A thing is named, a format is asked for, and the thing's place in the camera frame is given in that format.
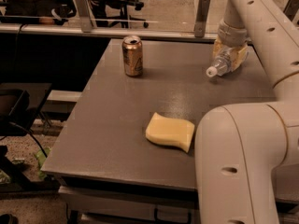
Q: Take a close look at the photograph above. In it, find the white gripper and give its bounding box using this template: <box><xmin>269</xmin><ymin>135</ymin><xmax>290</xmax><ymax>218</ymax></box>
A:
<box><xmin>212</xmin><ymin>19</ymin><xmax>248</xmax><ymax>72</ymax></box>

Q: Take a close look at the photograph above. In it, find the clear plastic water bottle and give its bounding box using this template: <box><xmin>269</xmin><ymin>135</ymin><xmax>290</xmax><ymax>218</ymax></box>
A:
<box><xmin>206</xmin><ymin>46</ymin><xmax>232</xmax><ymax>77</ymax></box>

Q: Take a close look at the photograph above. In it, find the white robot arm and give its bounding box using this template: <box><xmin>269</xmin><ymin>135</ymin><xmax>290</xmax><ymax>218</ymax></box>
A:
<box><xmin>194</xmin><ymin>0</ymin><xmax>299</xmax><ymax>224</ymax></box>

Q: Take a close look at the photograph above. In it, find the gold soda can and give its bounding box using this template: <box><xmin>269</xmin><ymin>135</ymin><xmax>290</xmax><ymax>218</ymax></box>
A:
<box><xmin>122</xmin><ymin>35</ymin><xmax>143</xmax><ymax>77</ymax></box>

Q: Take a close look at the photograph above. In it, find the yellow sponge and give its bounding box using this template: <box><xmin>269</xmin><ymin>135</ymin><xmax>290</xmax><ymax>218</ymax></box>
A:
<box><xmin>146</xmin><ymin>113</ymin><xmax>195</xmax><ymax>153</ymax></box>

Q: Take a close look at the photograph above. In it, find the black office chair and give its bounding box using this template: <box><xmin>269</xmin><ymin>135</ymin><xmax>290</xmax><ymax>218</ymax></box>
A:
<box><xmin>88</xmin><ymin>0</ymin><xmax>149</xmax><ymax>28</ymax></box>

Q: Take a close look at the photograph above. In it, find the white under-table cabinet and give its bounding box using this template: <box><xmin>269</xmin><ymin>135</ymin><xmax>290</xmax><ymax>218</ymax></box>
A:
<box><xmin>59</xmin><ymin>186</ymin><xmax>201</xmax><ymax>224</ymax></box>

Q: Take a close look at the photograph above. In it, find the black side stand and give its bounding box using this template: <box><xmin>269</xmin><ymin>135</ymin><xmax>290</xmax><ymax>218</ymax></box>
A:
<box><xmin>0</xmin><ymin>83</ymin><xmax>52</xmax><ymax>136</ymax></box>

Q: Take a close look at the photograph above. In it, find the green crumpled wrapper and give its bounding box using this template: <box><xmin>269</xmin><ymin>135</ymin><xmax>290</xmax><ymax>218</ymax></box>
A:
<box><xmin>34</xmin><ymin>147</ymin><xmax>51</xmax><ymax>180</ymax></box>

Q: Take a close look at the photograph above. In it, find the right metal bracket post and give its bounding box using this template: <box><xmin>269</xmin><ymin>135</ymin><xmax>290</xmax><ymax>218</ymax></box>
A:
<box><xmin>193</xmin><ymin>0</ymin><xmax>211</xmax><ymax>37</ymax></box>

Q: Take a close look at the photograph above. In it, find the metal bracket post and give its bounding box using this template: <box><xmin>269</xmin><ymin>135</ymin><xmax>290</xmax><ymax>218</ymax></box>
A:
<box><xmin>193</xmin><ymin>0</ymin><xmax>211</xmax><ymax>37</ymax></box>
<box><xmin>75</xmin><ymin>0</ymin><xmax>93</xmax><ymax>33</ymax></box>

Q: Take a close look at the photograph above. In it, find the left metal bracket post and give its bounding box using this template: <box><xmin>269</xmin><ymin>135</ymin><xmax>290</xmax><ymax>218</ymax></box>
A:
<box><xmin>75</xmin><ymin>0</ymin><xmax>93</xmax><ymax>33</ymax></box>

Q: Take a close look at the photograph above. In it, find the black cable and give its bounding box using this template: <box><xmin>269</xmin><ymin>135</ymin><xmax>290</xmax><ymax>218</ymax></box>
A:
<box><xmin>0</xmin><ymin>121</ymin><xmax>49</xmax><ymax>159</ymax></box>

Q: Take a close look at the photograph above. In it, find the metal guard rail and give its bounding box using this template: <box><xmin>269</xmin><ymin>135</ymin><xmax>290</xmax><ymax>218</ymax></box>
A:
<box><xmin>0</xmin><ymin>23</ymin><xmax>217</xmax><ymax>43</ymax></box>

